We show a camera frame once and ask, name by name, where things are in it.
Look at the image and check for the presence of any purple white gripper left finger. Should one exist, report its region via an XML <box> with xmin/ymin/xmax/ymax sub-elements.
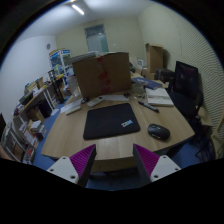
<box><xmin>47</xmin><ymin>144</ymin><xmax>96</xmax><ymax>187</ymax></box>

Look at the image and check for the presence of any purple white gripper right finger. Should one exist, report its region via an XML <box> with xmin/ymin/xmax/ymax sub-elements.
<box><xmin>133</xmin><ymin>144</ymin><xmax>180</xmax><ymax>185</ymax></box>

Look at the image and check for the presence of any black computer mouse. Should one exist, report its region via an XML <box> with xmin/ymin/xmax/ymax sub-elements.
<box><xmin>148</xmin><ymin>124</ymin><xmax>170</xmax><ymax>140</ymax></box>

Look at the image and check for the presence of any black mouse pad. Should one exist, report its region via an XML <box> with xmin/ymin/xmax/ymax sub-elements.
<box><xmin>83</xmin><ymin>103</ymin><xmax>140</xmax><ymax>140</ymax></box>

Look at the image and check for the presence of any white keyboard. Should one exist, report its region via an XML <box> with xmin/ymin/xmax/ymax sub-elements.
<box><xmin>61</xmin><ymin>100</ymin><xmax>81</xmax><ymax>114</ymax></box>

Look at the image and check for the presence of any cluttered shelf desk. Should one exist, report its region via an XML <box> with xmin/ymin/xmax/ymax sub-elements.
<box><xmin>0</xmin><ymin>76</ymin><xmax>64</xmax><ymax>164</ymax></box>

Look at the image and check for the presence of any white remote control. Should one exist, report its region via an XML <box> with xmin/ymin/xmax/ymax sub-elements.
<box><xmin>87</xmin><ymin>96</ymin><xmax>104</xmax><ymax>107</ymax></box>

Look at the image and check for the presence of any open white book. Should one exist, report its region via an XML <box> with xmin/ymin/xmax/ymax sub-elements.
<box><xmin>146</xmin><ymin>88</ymin><xmax>174</xmax><ymax>106</ymax></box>

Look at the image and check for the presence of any black office chair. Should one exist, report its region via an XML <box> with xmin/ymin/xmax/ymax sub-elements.
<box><xmin>169</xmin><ymin>61</ymin><xmax>204</xmax><ymax>122</ymax></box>

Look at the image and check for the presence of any blue book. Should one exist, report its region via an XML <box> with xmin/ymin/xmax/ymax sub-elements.
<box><xmin>132</xmin><ymin>77</ymin><xmax>162</xmax><ymax>90</ymax></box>

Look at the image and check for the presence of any large cardboard box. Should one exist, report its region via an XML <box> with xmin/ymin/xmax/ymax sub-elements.
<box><xmin>73</xmin><ymin>52</ymin><xmax>131</xmax><ymax>98</ymax></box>

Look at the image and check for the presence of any blue white display cabinet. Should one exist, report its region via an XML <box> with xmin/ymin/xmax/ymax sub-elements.
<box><xmin>49</xmin><ymin>49</ymin><xmax>74</xmax><ymax>77</ymax></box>

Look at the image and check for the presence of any tall cardboard box background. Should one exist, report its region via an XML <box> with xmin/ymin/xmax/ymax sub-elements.
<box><xmin>145</xmin><ymin>43</ymin><xmax>163</xmax><ymax>73</ymax></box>

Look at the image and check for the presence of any door with window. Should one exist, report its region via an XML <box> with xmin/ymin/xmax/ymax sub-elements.
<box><xmin>85</xmin><ymin>24</ymin><xmax>109</xmax><ymax>53</ymax></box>

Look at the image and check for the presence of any ceiling light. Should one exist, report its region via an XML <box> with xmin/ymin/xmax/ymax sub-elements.
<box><xmin>72</xmin><ymin>4</ymin><xmax>85</xmax><ymax>15</ymax></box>

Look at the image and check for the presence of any wall clock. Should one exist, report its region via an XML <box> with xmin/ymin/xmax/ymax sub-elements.
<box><xmin>46</xmin><ymin>43</ymin><xmax>51</xmax><ymax>50</ymax></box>

